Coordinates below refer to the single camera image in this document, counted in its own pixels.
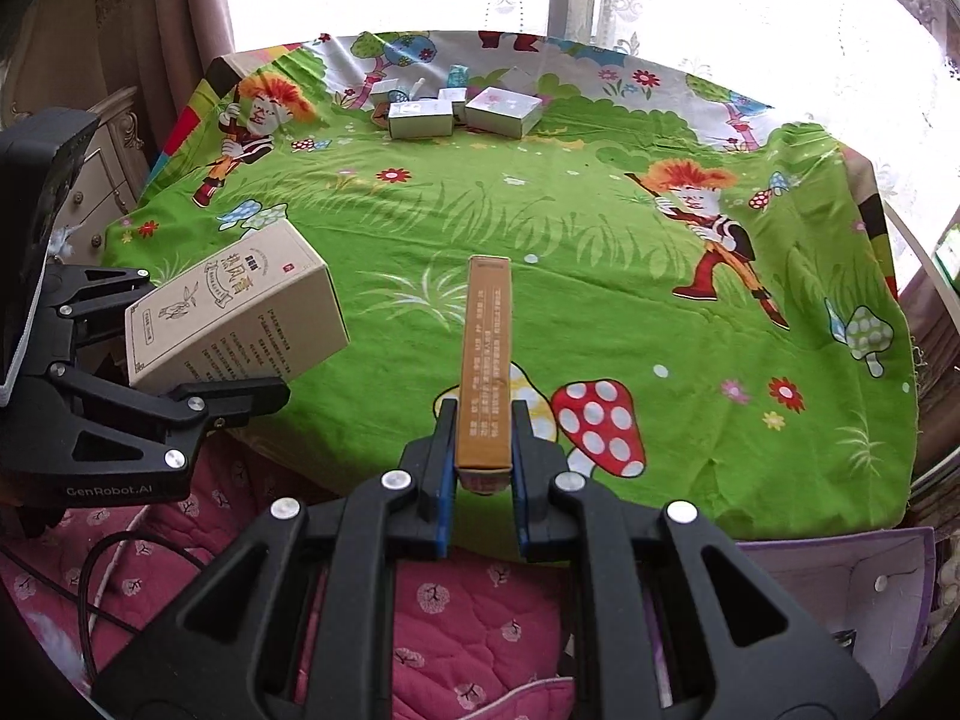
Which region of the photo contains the narrow tan box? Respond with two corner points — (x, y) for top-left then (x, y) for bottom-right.
(454, 255), (515, 496)

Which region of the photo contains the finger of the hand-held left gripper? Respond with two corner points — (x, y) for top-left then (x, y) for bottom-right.
(30, 364), (292, 482)
(46, 264), (155, 361)

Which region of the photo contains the white curved rail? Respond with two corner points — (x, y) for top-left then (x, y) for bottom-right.
(877, 195), (960, 316)

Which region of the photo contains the cream dresser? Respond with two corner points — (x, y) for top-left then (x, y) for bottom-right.
(52, 86), (151, 271)

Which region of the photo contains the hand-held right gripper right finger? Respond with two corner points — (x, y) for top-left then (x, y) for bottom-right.
(510, 399), (880, 720)

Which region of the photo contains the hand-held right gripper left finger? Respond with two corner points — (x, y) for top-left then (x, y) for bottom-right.
(94, 397), (460, 720)

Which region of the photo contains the large beige cardboard box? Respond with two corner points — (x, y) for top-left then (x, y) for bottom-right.
(124, 219), (351, 393)

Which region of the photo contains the brown curtain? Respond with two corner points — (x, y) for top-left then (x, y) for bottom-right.
(0, 0), (241, 132)

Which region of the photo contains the white box pink floral print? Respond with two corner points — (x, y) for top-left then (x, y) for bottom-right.
(465, 86), (545, 138)

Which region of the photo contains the cartoon printed green cloth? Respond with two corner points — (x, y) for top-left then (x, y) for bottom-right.
(100, 30), (920, 541)

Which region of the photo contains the purple fabric storage box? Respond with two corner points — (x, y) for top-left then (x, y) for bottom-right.
(652, 525), (938, 698)

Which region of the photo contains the white box grey line drawing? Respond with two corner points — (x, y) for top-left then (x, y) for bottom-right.
(388, 100), (455, 140)

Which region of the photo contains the black cable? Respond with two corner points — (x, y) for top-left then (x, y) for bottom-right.
(75, 531), (218, 683)

